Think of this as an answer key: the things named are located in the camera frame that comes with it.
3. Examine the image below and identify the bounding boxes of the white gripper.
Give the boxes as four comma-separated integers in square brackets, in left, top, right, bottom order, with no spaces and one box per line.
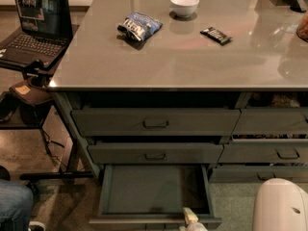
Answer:
[183,207,208,231]

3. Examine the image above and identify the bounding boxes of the grey drawer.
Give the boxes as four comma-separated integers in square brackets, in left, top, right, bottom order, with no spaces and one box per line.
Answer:
[208,165,308,183]
[71,108,240,136]
[88,142,223,164]
[218,139,308,164]
[233,108,308,135]
[90,165,222,231]

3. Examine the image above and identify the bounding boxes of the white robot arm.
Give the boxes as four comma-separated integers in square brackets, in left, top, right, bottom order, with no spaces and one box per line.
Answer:
[199,178,308,231]

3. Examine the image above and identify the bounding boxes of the white shoe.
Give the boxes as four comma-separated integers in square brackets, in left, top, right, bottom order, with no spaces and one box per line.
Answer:
[28,221,45,231]

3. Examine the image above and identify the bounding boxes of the person leg in jeans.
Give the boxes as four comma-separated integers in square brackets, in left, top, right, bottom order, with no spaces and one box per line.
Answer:
[0,167,34,231]

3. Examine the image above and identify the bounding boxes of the black candy bar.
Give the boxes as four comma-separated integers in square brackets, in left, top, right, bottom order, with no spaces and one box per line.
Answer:
[200,27,232,45]

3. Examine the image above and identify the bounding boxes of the blue chip bag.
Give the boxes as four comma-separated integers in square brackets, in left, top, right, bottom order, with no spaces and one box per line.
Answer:
[117,12,163,41]

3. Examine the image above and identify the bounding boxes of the black pouch with note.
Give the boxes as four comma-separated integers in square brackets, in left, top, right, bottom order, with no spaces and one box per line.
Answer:
[10,79,52,107]

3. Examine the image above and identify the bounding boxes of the black laptop stand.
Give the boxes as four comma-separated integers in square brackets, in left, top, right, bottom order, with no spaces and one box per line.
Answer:
[0,24,94,182]

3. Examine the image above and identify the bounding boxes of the white bowl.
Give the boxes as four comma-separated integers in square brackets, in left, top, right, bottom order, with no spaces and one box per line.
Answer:
[170,0,199,17]

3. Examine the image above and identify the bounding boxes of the brown object at right edge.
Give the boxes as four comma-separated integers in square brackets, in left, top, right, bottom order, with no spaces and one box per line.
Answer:
[296,13,308,41]

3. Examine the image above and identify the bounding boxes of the black laptop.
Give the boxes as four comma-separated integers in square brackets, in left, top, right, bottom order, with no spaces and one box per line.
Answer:
[0,0,73,69]

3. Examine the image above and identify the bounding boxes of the grey cabinet frame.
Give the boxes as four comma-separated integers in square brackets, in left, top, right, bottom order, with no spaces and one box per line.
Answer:
[56,91,307,179]

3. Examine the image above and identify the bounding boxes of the black cable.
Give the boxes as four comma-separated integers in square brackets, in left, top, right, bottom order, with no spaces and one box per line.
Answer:
[38,127,70,170]

